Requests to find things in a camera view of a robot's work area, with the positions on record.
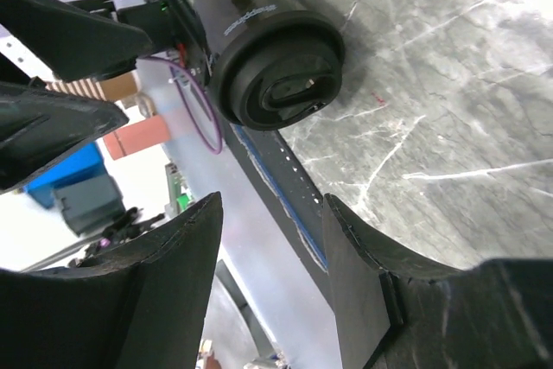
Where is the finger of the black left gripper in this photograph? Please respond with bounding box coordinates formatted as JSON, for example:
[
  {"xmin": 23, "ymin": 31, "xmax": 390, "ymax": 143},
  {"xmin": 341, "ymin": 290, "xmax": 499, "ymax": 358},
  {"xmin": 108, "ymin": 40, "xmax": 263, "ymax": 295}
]
[
  {"xmin": 1, "ymin": 0, "xmax": 153, "ymax": 81},
  {"xmin": 1, "ymin": 82, "xmax": 129, "ymax": 191}
]

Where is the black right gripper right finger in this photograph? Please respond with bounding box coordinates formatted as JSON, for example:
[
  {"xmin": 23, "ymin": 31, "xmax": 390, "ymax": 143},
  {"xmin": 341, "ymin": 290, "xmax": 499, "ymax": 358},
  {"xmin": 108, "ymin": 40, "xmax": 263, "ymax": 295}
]
[{"xmin": 322, "ymin": 194, "xmax": 552, "ymax": 368}]

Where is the red brown box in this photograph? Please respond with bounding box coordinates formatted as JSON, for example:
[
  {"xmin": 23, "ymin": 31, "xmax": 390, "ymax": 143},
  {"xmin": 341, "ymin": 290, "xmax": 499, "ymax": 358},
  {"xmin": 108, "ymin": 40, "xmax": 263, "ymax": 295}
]
[{"xmin": 103, "ymin": 115, "xmax": 171, "ymax": 160}]

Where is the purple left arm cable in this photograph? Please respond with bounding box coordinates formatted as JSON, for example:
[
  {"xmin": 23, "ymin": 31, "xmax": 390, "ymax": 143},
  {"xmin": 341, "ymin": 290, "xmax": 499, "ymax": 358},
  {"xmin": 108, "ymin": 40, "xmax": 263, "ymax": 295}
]
[{"xmin": 137, "ymin": 56, "xmax": 224, "ymax": 156}]

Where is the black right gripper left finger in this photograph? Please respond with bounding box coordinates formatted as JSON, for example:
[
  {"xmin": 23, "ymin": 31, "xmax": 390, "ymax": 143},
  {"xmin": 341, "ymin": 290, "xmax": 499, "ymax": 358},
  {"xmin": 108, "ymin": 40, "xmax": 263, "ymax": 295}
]
[{"xmin": 1, "ymin": 192, "xmax": 223, "ymax": 368}]

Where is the blue plastic bin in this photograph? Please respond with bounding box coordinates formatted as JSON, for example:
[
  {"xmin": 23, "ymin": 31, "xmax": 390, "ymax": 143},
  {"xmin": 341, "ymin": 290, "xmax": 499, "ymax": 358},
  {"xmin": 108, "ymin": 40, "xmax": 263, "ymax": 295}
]
[{"xmin": 23, "ymin": 143, "xmax": 125, "ymax": 235}]

